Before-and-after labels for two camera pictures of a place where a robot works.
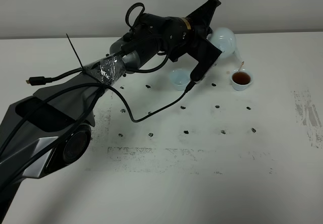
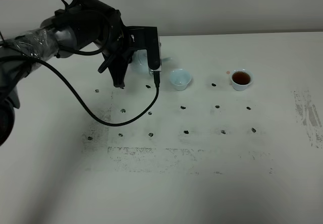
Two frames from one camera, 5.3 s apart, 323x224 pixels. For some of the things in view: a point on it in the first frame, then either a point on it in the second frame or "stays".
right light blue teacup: (241, 79) stays
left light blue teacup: (180, 77) stays
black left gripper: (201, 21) → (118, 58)
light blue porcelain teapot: (224, 40) → (140, 65)
